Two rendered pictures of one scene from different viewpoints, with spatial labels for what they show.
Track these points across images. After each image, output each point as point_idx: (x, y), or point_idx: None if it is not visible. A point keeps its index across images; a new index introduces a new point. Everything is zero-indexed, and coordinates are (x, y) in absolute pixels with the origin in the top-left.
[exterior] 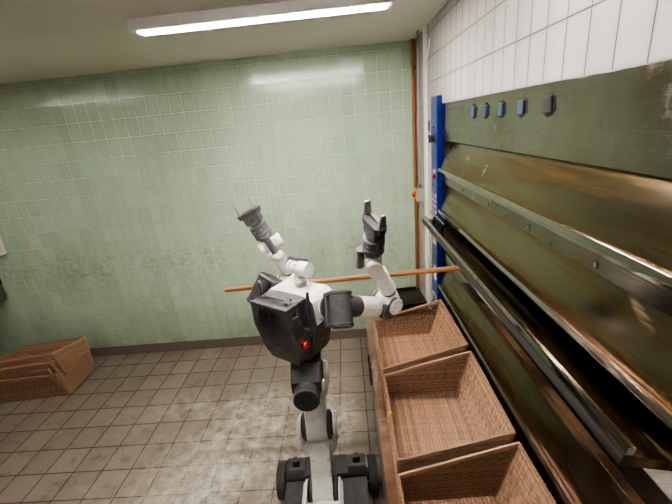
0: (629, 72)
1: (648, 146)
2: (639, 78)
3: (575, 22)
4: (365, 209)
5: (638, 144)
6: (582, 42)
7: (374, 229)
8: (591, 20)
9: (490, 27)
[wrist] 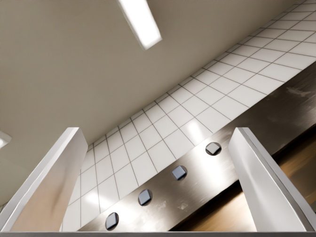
0: (261, 101)
1: (314, 104)
2: (270, 98)
3: (202, 114)
4: (50, 179)
5: (307, 108)
6: (216, 114)
7: (306, 233)
8: (215, 108)
9: (105, 164)
